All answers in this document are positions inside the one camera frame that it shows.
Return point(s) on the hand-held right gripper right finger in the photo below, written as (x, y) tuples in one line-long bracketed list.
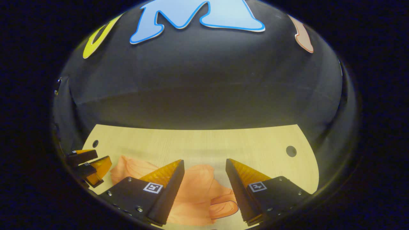
[(239, 195)]

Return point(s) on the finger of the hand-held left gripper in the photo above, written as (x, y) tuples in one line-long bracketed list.
[(100, 167), (83, 157)]

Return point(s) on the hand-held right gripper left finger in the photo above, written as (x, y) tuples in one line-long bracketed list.
[(169, 195)]

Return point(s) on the orange T-shirt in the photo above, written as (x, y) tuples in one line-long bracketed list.
[(198, 188)]

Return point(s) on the black backdrop cloth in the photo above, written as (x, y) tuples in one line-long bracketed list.
[(204, 83)]

